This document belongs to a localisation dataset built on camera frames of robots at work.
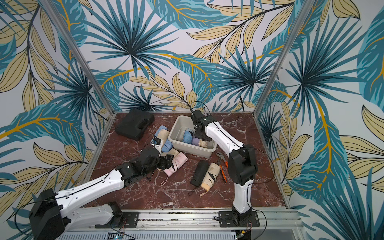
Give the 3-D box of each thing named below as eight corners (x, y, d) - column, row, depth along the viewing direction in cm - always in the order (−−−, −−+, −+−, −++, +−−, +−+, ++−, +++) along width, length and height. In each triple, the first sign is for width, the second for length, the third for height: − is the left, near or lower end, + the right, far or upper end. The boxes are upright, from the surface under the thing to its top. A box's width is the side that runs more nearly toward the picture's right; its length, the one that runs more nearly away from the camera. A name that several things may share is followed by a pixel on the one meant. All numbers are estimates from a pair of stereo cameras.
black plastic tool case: (115, 132, 108) (112, 127, 103) (134, 111, 121) (132, 106, 117) (138, 142, 103) (135, 137, 99) (156, 119, 117) (154, 114, 112)
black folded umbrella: (185, 194, 83) (185, 192, 81) (198, 160, 97) (199, 157, 94) (197, 199, 82) (198, 198, 79) (209, 164, 95) (210, 161, 92)
